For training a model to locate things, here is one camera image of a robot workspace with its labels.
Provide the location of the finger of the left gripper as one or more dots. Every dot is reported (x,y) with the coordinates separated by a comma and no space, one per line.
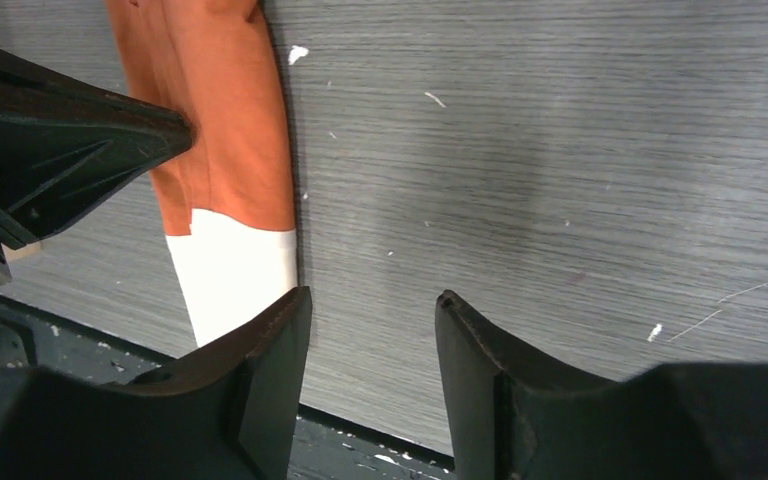
(67,146)

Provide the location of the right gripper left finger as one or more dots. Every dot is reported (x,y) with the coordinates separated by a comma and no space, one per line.
(224,411)

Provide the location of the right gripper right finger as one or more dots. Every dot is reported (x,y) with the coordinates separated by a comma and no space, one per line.
(515,412)

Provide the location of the orange white underwear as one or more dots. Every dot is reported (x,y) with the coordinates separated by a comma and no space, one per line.
(228,203)

